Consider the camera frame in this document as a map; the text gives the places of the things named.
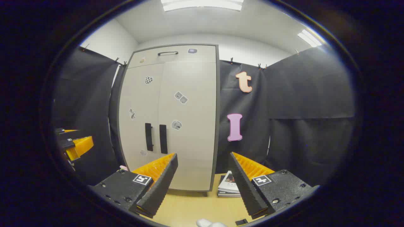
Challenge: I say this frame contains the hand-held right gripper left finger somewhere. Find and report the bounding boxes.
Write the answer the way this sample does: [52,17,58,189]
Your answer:
[90,153,179,218]

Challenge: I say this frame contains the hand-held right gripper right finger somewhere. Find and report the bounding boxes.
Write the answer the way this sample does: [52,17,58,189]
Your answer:
[229,152,318,220]

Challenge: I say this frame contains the grey cabinet door square stickers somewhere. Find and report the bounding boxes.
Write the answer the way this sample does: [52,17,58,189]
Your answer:
[157,60,218,192]

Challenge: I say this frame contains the grey double-door shoe cabinet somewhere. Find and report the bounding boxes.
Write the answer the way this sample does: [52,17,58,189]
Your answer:
[117,44,220,193]

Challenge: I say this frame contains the grey cabinet door heart sticker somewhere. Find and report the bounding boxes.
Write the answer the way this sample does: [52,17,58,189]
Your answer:
[118,63,164,173]

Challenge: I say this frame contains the stack of white books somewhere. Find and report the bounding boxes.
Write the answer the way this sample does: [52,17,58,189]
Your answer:
[217,171,242,197]

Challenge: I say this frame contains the black backdrop cloth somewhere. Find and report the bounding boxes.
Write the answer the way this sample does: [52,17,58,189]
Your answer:
[52,44,355,188]

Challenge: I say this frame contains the small ceiling light panel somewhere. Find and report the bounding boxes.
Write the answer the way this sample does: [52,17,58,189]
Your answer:
[297,29,322,48]

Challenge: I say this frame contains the long ceiling light panel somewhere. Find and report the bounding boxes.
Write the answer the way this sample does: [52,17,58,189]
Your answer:
[161,0,244,12]

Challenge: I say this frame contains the grey cabinet drawer black handle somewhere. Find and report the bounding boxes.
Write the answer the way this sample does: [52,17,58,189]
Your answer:
[128,45,217,69]

